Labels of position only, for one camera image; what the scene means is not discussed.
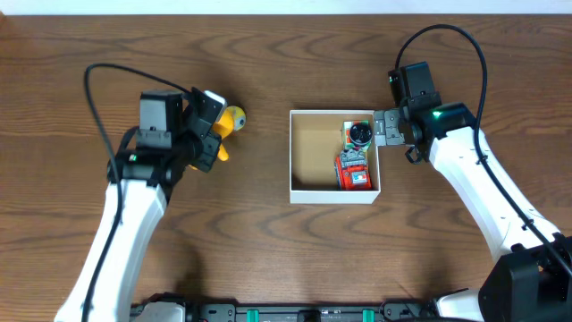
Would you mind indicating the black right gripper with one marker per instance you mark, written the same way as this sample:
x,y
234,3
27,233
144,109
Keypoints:
x,y
388,127

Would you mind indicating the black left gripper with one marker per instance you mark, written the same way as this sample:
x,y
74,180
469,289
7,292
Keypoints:
x,y
208,146

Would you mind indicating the orange dinosaur toy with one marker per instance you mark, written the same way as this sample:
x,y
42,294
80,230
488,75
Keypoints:
x,y
224,127

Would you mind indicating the black round lid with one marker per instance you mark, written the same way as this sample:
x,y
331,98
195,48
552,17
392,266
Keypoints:
x,y
360,134

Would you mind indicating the colourful puzzle cube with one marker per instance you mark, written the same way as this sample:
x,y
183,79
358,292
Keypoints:
x,y
345,135

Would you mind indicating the red grey toy truck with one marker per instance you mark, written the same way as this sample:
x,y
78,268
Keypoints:
x,y
352,170

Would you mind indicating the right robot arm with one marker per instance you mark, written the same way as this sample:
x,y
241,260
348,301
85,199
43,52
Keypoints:
x,y
531,277

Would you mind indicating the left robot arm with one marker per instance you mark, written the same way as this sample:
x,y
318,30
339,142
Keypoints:
x,y
175,131

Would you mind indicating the yellow grey ball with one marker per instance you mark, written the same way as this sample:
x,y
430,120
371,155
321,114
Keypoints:
x,y
239,118

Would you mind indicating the white cardboard box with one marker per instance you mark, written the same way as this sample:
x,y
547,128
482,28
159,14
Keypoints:
x,y
315,142

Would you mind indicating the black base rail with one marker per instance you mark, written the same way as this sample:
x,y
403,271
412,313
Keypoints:
x,y
174,307

